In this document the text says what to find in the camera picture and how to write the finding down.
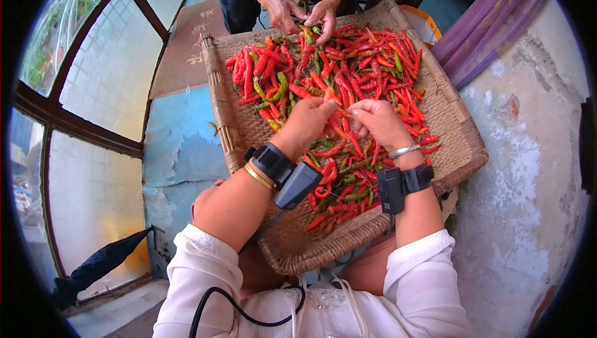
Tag person's left hand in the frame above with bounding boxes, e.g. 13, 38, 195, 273
269, 97, 339, 162

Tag person's right hand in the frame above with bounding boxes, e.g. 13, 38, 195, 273
347, 99, 421, 155

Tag person's left thumb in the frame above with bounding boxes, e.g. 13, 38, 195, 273
308, 98, 339, 117

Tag person's right fingers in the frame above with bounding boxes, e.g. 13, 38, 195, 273
350, 116, 374, 140

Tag person's right thumb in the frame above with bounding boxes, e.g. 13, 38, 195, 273
347, 100, 379, 117

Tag orange red chili pepper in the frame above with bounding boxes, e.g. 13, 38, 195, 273
323, 87, 351, 139

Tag pile of chili peppers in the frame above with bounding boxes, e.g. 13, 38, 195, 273
224, 24, 441, 235

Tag black wrist band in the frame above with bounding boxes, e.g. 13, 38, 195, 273
377, 164, 435, 215
243, 142, 323, 211

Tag woven rattan tray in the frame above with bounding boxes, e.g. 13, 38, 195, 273
200, 0, 489, 276

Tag yellow white box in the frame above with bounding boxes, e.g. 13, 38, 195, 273
400, 4, 442, 48

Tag brown door mat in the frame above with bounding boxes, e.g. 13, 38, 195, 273
149, 10, 230, 101

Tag purple curtain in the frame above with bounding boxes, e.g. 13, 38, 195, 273
431, 0, 552, 90

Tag person's body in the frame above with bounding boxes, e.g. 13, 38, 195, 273
153, 224, 474, 338

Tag folded black umbrella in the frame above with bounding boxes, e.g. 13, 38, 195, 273
53, 226, 155, 308

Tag arched brown frame window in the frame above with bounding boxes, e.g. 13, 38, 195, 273
9, 0, 197, 294

